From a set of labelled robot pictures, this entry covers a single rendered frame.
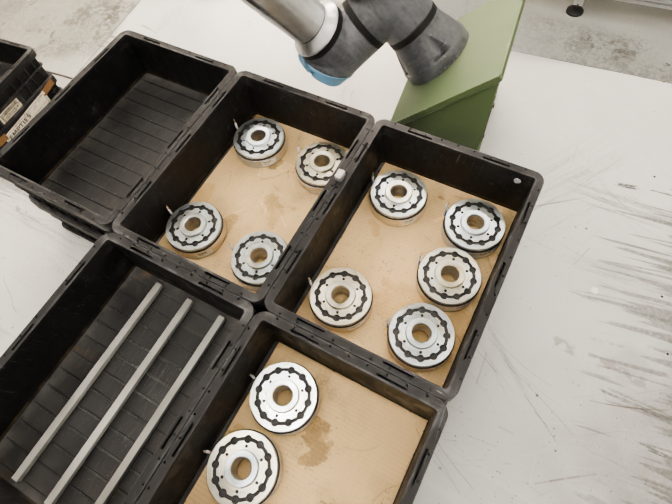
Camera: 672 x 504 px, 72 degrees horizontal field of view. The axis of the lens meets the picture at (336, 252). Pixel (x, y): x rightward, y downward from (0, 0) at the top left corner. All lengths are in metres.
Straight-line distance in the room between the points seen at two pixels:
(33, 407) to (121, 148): 0.52
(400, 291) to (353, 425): 0.23
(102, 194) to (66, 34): 2.09
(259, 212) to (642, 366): 0.74
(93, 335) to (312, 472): 0.43
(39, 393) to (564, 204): 1.04
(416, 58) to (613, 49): 1.70
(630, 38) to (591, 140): 1.53
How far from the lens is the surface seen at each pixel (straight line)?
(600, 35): 2.68
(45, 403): 0.90
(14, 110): 1.89
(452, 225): 0.81
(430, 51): 1.02
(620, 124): 1.27
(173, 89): 1.15
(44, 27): 3.18
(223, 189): 0.93
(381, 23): 1.00
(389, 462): 0.73
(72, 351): 0.90
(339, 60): 1.01
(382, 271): 0.80
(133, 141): 1.08
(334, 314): 0.74
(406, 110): 1.02
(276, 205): 0.88
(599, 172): 1.17
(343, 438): 0.73
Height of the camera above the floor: 1.56
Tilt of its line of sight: 63 degrees down
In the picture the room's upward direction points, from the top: 9 degrees counter-clockwise
